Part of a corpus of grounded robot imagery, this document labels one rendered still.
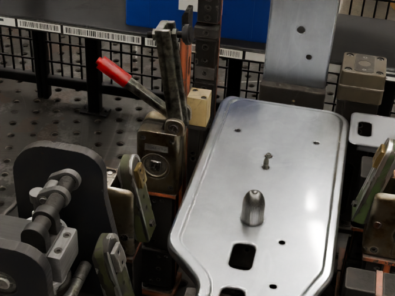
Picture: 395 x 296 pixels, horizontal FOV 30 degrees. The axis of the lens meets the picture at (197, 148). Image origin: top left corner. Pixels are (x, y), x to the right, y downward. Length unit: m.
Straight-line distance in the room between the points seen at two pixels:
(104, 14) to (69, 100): 0.40
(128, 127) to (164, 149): 0.64
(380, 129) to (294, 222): 0.30
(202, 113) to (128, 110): 0.66
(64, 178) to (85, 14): 0.76
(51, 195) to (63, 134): 0.96
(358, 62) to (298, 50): 0.11
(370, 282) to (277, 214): 0.16
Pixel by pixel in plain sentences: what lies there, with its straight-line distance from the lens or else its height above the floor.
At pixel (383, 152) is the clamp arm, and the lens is 1.03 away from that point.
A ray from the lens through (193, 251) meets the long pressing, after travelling 0.98.
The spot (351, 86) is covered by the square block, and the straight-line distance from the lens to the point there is 1.32.
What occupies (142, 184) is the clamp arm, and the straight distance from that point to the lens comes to 0.97.
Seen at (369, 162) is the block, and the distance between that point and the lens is 1.22.
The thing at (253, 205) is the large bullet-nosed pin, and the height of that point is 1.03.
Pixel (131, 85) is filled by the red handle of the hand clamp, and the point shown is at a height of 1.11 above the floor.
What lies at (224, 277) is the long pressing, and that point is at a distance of 0.95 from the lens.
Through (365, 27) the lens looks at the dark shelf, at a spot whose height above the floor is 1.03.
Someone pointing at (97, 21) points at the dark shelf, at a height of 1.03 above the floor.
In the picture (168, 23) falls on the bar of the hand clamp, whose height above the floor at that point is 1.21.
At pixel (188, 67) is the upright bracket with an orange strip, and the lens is 1.19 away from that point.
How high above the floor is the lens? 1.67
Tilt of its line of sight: 35 degrees down
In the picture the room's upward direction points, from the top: 3 degrees clockwise
